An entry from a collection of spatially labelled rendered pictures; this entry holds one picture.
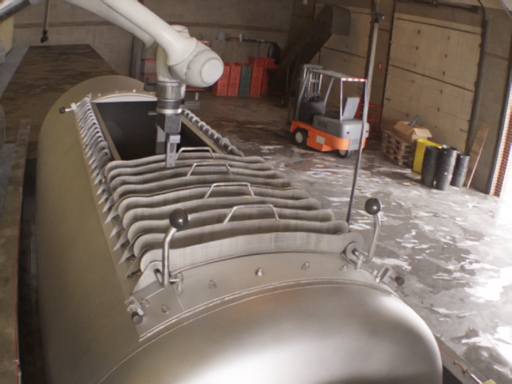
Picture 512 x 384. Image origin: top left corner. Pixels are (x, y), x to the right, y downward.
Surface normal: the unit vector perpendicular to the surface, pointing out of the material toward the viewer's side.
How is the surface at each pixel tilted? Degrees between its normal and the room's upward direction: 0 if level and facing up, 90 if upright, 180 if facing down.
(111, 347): 42
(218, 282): 15
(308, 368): 65
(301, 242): 90
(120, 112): 103
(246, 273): 9
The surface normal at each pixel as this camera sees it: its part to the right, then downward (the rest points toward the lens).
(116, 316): -0.47, -0.71
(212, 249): 0.40, 0.37
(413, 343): 0.63, -0.09
